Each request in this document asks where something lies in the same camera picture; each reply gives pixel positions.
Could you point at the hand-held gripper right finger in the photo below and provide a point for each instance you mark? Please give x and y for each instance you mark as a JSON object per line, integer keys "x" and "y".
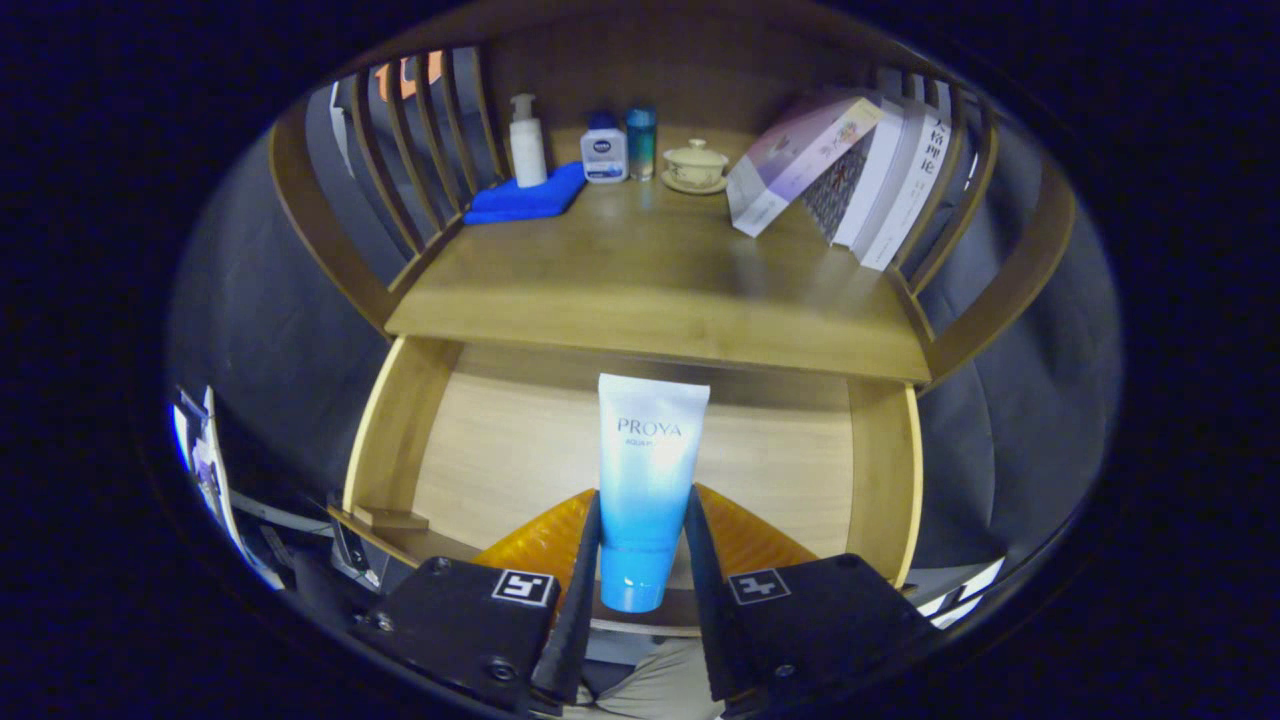
{"x": 705, "y": 620}

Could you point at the patterned cover white book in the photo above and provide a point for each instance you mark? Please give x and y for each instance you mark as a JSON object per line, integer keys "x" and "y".
{"x": 850, "y": 185}

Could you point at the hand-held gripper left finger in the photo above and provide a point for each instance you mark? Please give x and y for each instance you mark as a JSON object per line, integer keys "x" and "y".
{"x": 580, "y": 620}

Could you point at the blue folded cloth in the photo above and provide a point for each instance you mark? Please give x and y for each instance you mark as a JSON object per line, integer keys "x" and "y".
{"x": 525, "y": 200}

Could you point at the wooden countertop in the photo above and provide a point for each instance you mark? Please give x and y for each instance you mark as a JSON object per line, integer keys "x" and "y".
{"x": 640, "y": 270}

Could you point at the white side shelf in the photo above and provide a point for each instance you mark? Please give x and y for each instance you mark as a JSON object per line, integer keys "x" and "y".
{"x": 215, "y": 480}

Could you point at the wooden cabinet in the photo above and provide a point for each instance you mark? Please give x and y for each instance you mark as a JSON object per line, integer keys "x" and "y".
{"x": 570, "y": 70}

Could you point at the beige lidded teacup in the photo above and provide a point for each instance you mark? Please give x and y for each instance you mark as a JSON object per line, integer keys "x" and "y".
{"x": 695, "y": 165}

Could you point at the white pump bottle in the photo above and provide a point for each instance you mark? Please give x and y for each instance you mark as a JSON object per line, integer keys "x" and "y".
{"x": 528, "y": 155}

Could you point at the wooden drawer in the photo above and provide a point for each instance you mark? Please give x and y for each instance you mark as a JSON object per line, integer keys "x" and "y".
{"x": 500, "y": 450}

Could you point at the white book black lettering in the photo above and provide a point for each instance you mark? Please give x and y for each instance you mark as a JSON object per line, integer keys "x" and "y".
{"x": 905, "y": 200}

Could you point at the person's beige trousers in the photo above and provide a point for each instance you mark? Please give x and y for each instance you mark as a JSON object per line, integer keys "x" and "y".
{"x": 650, "y": 690}

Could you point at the blue white cosmetic tube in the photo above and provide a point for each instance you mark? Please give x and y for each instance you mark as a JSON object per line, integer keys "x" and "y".
{"x": 650, "y": 470}

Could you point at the pink purple book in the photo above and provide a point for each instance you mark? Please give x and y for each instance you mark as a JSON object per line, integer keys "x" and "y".
{"x": 790, "y": 160}

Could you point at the teal cylindrical bottle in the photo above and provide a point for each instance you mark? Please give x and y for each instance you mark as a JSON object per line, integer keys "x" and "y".
{"x": 641, "y": 145}

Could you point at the white lotion bottle blue cap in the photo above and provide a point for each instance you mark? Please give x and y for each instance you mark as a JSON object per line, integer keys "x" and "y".
{"x": 604, "y": 160}

